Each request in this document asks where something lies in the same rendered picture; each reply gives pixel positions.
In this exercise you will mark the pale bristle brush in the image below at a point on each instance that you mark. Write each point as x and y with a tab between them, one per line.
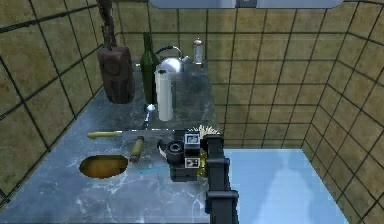
208	130

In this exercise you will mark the dark green glass bottle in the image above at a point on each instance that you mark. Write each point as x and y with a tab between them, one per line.
148	70

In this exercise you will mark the glass salt shaker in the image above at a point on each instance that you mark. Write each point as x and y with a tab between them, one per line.
198	51

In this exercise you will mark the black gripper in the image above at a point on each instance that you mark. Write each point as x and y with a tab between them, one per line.
175	151

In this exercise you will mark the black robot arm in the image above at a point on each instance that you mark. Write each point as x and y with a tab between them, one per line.
218	173

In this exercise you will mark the silver kettle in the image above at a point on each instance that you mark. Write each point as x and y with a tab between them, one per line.
171	64

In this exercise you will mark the white paper towel roll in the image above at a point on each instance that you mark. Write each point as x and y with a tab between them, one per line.
164	96

